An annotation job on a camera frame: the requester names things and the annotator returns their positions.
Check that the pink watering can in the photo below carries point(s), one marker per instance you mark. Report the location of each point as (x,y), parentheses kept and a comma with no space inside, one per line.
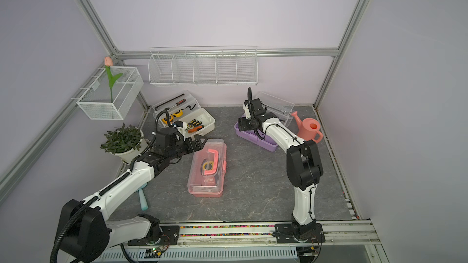
(309,128)

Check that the potted green plant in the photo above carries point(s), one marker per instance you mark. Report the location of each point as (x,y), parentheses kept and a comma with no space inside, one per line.
(125,142)

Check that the white toolbox with clear tray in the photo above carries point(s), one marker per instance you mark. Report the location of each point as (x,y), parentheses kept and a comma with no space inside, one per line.
(194,115)

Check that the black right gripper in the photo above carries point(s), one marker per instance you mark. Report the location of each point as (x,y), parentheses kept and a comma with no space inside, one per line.
(242,125)

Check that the white wire wall shelf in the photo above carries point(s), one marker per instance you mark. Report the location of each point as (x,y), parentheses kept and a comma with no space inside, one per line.
(203,65)

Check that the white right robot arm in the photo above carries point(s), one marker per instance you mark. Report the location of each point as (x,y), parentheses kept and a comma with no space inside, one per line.
(303,168)

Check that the white wire basket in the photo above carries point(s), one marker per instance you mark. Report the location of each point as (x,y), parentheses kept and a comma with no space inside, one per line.
(95,100)

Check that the orange black screwdriver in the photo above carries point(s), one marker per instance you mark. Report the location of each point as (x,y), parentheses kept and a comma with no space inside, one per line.
(195,129)

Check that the purple toolbox with clear lid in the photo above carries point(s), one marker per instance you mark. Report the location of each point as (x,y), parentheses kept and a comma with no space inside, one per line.
(274,134)

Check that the pink toolbox with clear lid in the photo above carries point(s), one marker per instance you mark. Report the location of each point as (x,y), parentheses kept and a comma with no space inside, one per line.
(208,170)

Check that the pink artificial tulip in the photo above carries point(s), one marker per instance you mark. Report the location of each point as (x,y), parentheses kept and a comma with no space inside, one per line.
(112,78)

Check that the teal brush handle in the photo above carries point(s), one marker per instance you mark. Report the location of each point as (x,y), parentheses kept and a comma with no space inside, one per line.
(143,201)

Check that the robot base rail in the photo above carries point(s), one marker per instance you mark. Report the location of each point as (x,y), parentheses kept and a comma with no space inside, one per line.
(352,241)

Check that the yellow tape measure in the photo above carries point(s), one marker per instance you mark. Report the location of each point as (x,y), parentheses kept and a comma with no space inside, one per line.
(166,121)
(178,113)

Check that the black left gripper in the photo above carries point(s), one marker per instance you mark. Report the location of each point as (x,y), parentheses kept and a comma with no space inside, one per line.
(189,142)

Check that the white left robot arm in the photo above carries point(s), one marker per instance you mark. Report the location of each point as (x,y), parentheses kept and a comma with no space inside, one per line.
(84,230)

